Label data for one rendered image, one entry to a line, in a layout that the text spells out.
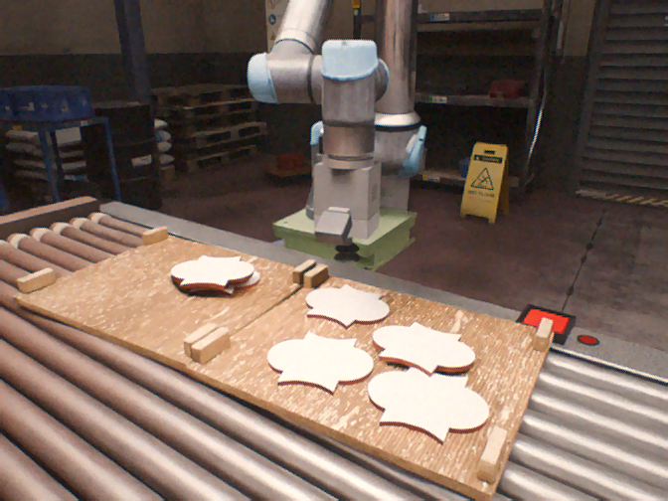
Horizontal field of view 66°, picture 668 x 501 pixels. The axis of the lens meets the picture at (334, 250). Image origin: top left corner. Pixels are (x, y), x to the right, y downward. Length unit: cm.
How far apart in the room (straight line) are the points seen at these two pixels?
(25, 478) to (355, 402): 36
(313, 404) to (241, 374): 11
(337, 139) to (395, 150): 44
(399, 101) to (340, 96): 44
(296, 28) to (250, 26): 598
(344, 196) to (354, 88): 15
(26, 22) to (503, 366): 566
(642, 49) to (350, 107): 459
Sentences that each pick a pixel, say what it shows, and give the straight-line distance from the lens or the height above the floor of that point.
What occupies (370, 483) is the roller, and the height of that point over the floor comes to 92.
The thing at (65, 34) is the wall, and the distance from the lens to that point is 619.
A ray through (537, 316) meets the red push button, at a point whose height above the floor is 93.
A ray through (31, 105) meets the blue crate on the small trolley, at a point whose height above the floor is 96.
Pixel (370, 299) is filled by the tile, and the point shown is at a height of 94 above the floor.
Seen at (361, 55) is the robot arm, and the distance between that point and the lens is 71.
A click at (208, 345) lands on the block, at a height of 96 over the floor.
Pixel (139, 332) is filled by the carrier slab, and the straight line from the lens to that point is 83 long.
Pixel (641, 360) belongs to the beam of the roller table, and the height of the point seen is 92.
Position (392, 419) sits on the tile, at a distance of 61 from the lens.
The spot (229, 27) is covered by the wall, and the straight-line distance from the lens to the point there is 711.
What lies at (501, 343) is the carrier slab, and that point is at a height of 94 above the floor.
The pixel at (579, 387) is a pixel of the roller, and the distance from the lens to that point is 77.
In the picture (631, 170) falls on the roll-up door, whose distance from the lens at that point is 528.
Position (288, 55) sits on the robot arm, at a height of 132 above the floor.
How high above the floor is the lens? 134
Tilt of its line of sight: 22 degrees down
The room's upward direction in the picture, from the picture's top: straight up
